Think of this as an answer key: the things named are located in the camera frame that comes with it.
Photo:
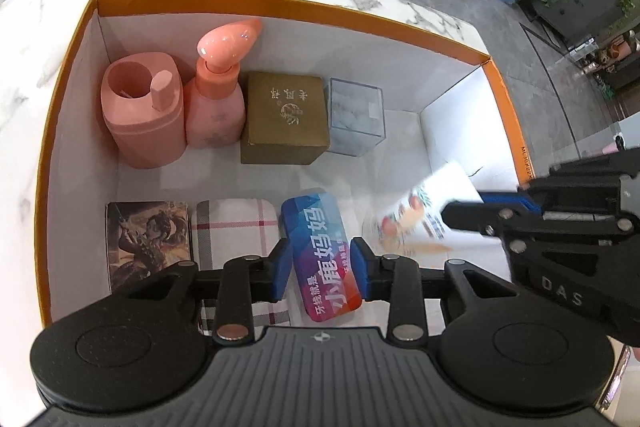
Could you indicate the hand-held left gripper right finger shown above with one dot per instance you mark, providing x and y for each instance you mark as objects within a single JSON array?
[{"x": 361, "y": 269}]

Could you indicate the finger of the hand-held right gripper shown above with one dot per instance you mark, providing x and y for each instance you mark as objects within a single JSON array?
[
  {"x": 475, "y": 218},
  {"x": 531, "y": 202}
]

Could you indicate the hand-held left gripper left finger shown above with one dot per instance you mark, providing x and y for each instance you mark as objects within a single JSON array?
[{"x": 280, "y": 269}]

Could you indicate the blue and red tin case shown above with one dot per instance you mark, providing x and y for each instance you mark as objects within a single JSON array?
[{"x": 320, "y": 247}]

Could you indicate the white fruit-print packet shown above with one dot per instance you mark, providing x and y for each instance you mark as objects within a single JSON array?
[{"x": 425, "y": 217}]

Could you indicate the orange-rimmed white cardboard box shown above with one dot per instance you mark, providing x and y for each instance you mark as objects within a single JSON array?
[{"x": 350, "y": 177}]

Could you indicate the pink pump bottle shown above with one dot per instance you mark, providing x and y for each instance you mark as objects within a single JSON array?
[{"x": 215, "y": 112}]

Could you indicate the plaid tin case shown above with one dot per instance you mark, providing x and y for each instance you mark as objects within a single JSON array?
[{"x": 230, "y": 227}]

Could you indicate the illustrated card box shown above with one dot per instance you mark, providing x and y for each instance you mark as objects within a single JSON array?
[{"x": 150, "y": 237}]

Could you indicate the brown cardboard box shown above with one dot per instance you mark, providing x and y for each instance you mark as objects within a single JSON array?
[{"x": 285, "y": 117}]

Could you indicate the clear acrylic box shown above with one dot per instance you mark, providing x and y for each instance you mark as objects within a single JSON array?
[{"x": 355, "y": 117}]

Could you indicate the dark grey cabinet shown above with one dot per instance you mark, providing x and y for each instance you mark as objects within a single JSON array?
[{"x": 575, "y": 14}]

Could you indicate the pink toothbrush holder cup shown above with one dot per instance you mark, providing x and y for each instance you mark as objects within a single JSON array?
[{"x": 142, "y": 127}]

